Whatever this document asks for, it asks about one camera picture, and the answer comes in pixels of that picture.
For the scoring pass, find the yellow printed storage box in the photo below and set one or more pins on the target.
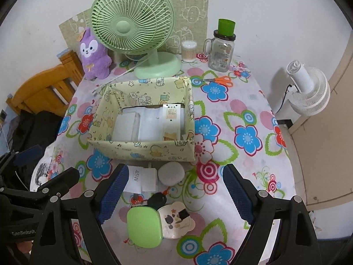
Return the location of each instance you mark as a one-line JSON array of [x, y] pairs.
[[143, 150]]

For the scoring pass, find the green plastic cup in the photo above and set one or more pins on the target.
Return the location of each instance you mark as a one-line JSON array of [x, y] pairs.
[[226, 27]]

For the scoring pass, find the beige door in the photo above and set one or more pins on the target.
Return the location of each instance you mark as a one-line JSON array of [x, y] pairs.
[[325, 157]]

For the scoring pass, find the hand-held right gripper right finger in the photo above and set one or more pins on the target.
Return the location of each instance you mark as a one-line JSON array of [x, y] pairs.
[[237, 196]]

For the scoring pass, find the white bear shaped case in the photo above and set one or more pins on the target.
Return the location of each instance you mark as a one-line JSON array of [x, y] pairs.
[[176, 220]]

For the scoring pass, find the green rounded case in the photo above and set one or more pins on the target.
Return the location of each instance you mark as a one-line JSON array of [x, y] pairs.
[[143, 227]]

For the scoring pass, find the black clothing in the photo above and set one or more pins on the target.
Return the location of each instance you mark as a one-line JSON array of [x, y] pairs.
[[30, 129]]

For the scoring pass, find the grey oval case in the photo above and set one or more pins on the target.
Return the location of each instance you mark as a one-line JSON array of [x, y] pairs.
[[171, 174]]

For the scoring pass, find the glass jar mug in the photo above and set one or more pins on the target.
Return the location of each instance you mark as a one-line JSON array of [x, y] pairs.
[[220, 52]]

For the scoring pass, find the wooden chair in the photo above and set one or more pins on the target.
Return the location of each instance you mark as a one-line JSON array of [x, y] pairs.
[[41, 85]]

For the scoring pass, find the floral tablecloth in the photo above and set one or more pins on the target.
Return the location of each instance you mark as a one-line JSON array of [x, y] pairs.
[[237, 116]]

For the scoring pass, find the clear cotton swab container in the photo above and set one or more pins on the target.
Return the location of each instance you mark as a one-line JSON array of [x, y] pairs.
[[189, 52]]

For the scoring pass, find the white charger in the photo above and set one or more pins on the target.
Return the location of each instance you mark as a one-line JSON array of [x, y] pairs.
[[146, 178]]

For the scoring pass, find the green desk fan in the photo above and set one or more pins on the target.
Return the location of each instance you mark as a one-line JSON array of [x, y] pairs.
[[132, 22]]

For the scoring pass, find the black key fob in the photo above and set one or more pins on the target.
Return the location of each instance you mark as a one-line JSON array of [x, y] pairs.
[[156, 200]]

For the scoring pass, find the purple plush toy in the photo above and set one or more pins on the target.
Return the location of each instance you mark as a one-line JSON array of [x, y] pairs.
[[93, 58]]

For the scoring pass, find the printed cartoon packet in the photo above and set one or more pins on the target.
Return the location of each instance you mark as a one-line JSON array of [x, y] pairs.
[[172, 124]]

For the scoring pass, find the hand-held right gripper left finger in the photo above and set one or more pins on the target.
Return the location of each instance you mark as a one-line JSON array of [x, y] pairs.
[[113, 191]]

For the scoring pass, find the white circulator fan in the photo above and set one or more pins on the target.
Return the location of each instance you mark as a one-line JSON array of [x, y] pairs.
[[309, 85]]

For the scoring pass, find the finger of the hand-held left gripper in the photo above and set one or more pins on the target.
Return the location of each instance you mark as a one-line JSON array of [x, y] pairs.
[[62, 180], [27, 153]]

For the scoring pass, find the white printed bag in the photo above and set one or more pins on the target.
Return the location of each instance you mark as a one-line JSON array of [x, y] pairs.
[[44, 171]]

